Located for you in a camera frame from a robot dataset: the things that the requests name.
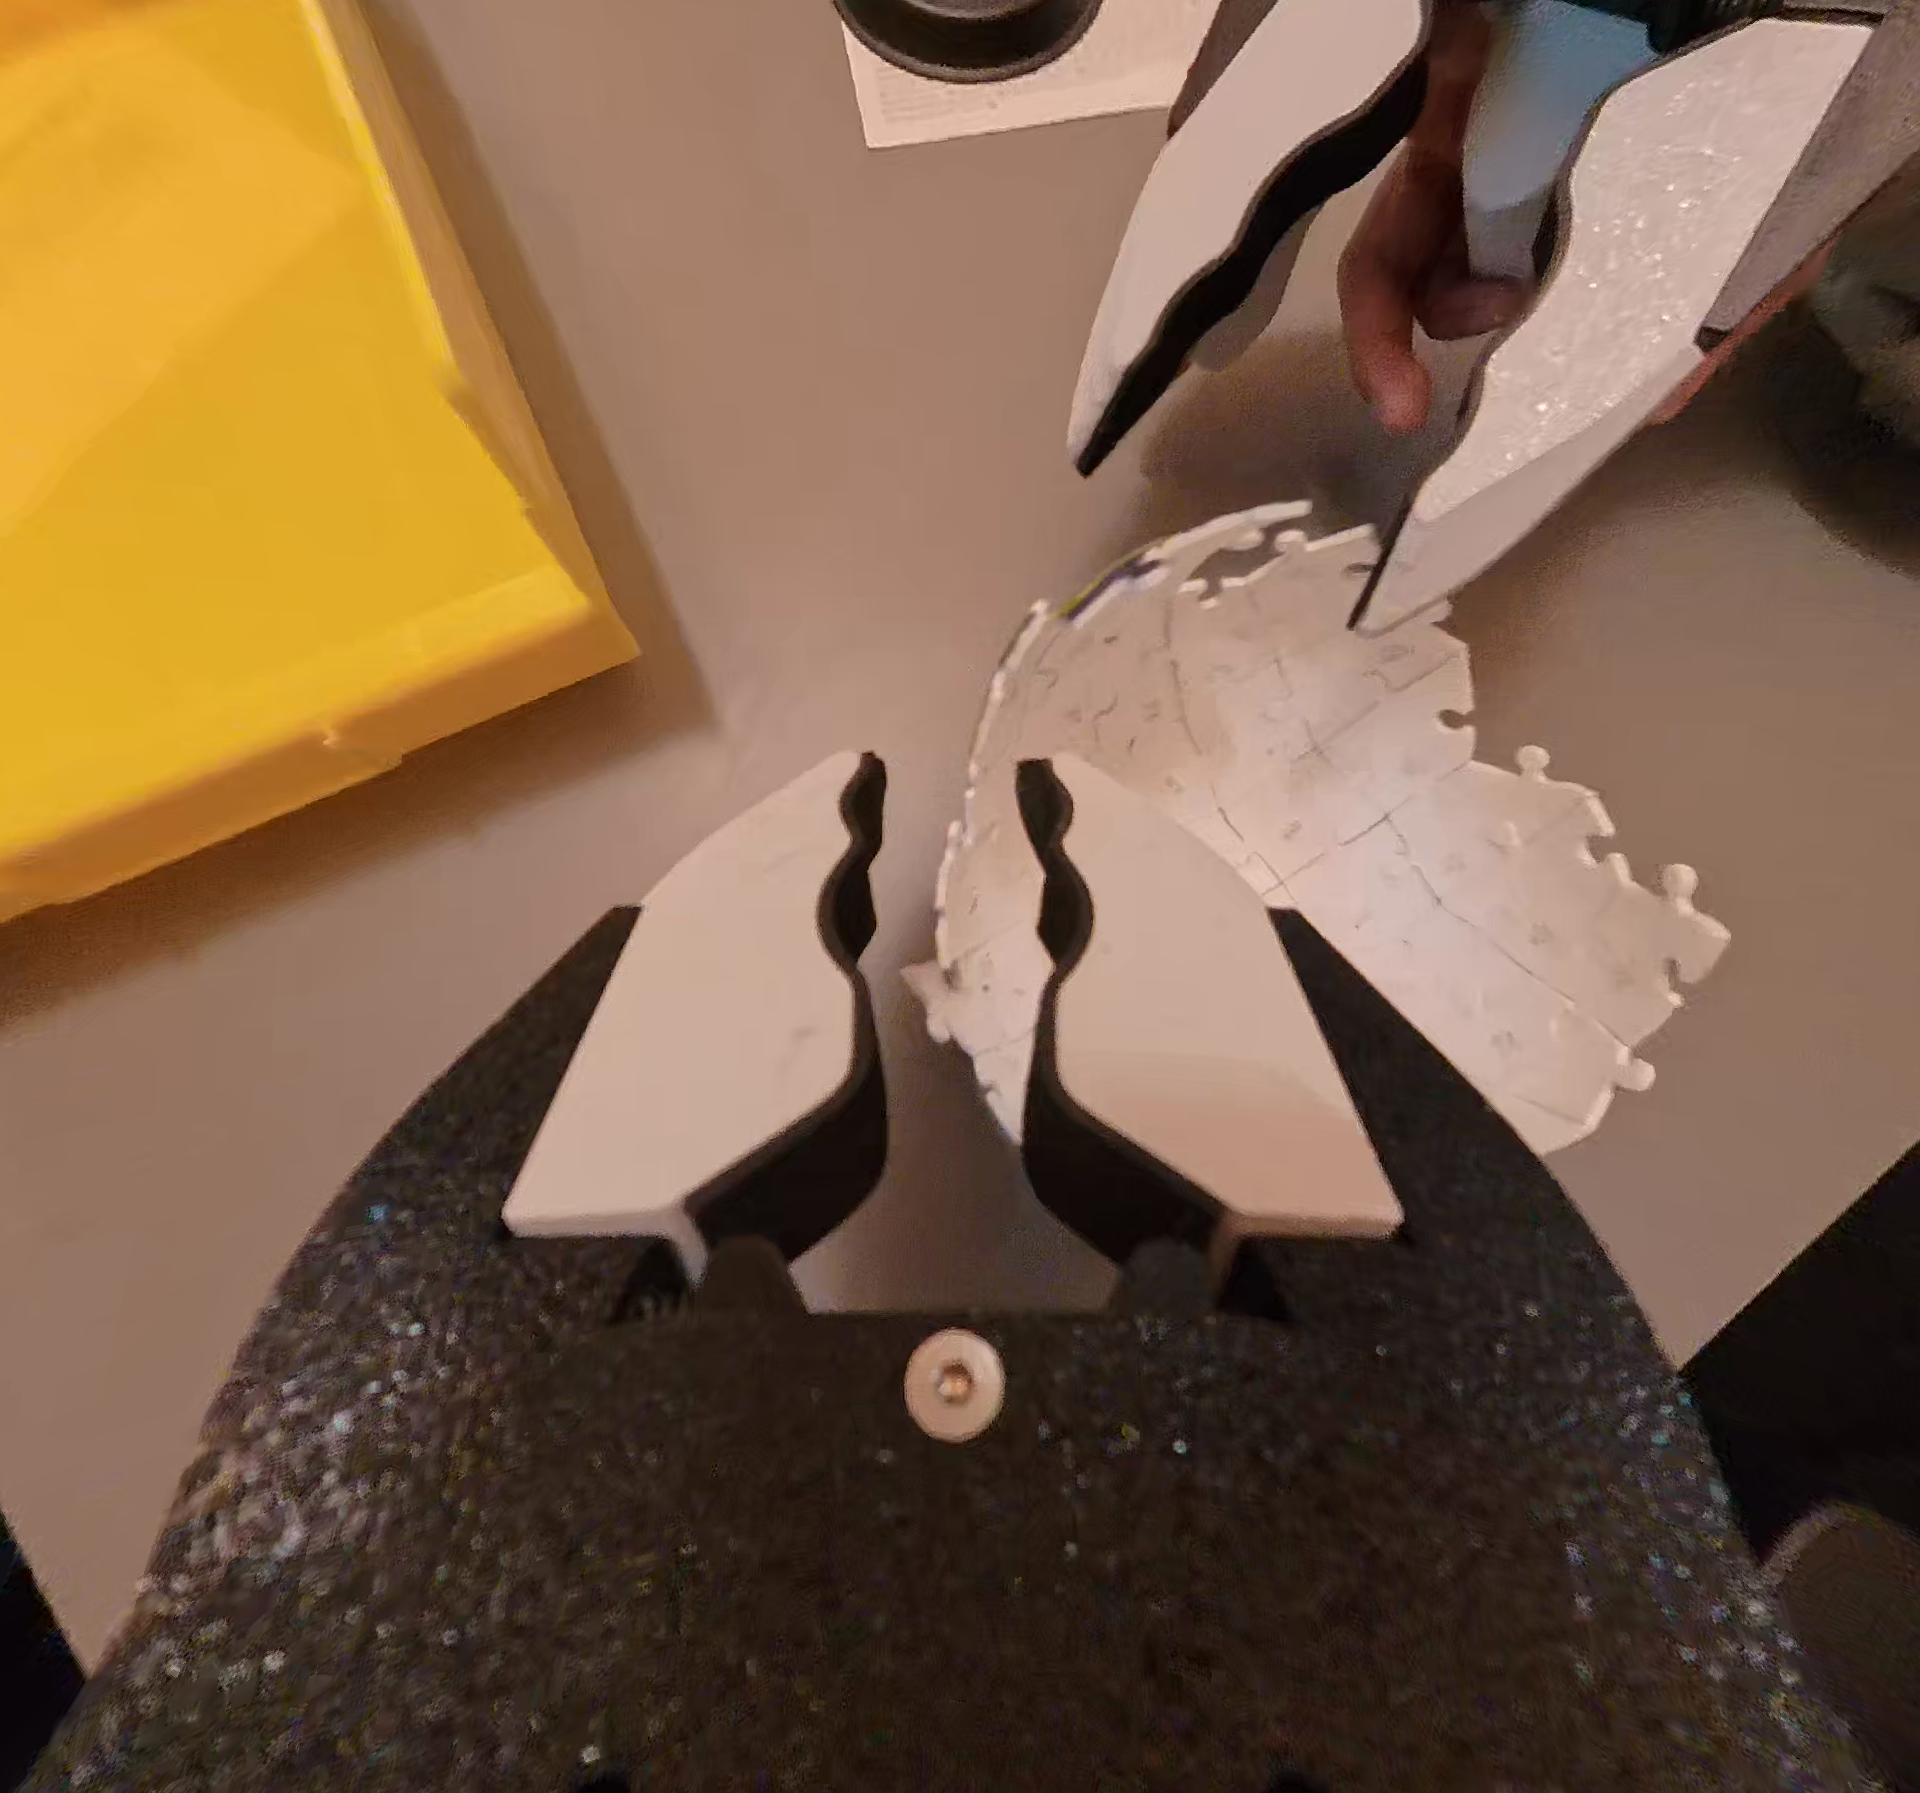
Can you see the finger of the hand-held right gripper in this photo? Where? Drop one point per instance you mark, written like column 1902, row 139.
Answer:
column 1260, row 173
column 1618, row 323

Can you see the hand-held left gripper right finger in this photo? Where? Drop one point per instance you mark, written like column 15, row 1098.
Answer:
column 1185, row 1057

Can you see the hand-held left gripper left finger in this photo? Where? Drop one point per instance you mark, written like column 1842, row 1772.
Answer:
column 704, row 1057

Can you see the person's right hand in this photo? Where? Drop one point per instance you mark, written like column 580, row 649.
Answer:
column 1394, row 262

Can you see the yellow plastic bin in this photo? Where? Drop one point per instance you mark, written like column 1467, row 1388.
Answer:
column 225, row 398

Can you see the white printed instruction sheet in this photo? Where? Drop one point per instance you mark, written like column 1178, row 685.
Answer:
column 1171, row 24

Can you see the colourful cartoon puzzle ball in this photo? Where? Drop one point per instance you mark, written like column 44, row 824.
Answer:
column 1320, row 774

